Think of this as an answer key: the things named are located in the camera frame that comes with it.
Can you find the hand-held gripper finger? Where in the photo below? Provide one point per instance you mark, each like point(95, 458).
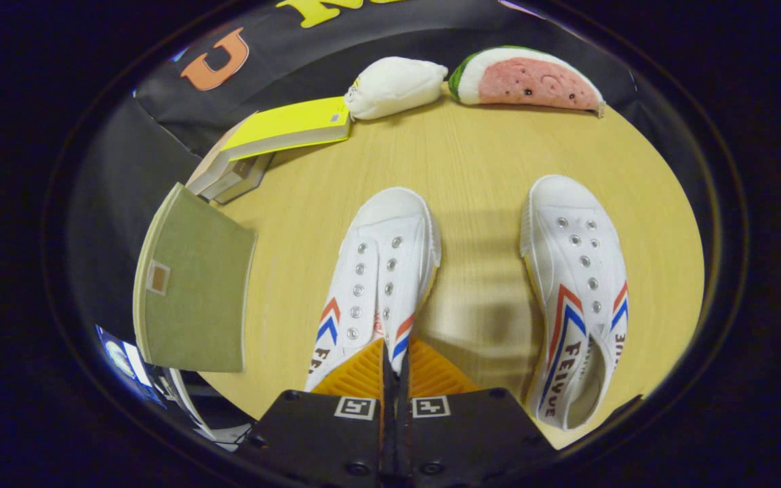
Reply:
point(386, 420)
point(403, 420)

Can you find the white striped canvas shoe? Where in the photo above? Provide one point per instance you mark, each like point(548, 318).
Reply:
point(567, 203)
point(390, 224)

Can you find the olive fabric storage box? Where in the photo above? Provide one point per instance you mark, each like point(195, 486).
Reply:
point(194, 291)

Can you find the pale grey book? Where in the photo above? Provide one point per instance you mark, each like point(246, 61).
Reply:
point(245, 183)

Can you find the beige book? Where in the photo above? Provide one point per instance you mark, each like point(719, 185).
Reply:
point(217, 169)

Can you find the yellow book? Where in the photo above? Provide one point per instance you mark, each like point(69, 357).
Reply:
point(289, 122)

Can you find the white plush toy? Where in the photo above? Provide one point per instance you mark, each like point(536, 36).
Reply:
point(394, 85)

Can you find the watermelon slice plush toy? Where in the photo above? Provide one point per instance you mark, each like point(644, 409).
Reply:
point(526, 81)

